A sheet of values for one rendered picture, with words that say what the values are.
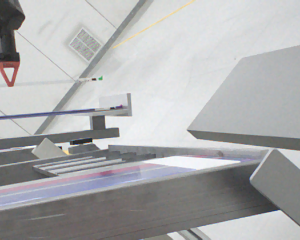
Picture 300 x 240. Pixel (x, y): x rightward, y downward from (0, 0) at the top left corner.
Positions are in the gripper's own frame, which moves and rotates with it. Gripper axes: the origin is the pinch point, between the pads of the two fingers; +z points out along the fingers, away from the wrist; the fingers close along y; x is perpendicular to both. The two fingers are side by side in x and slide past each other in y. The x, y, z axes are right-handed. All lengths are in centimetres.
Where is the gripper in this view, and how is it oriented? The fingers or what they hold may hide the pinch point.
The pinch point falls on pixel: (10, 84)
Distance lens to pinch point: 163.9
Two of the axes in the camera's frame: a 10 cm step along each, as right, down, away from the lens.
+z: 0.8, 9.9, 0.8
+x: 9.6, -1.0, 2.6
